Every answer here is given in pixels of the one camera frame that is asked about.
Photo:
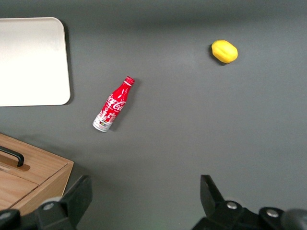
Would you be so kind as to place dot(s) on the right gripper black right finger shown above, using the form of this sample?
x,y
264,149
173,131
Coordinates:
x,y
213,206

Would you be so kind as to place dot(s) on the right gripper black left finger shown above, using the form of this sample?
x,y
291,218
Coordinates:
x,y
76,198

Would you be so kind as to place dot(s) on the red coke bottle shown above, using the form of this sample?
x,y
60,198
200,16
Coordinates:
x,y
112,105

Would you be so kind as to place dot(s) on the beige plastic tray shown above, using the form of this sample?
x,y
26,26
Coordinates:
x,y
31,62

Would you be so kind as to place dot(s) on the wooden drawer cabinet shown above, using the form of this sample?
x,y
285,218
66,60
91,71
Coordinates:
x,y
50,184

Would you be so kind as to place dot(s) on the wooden drawer front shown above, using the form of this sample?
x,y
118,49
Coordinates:
x,y
43,160
14,187

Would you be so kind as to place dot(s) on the yellow lemon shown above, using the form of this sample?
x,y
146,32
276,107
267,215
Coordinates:
x,y
224,51

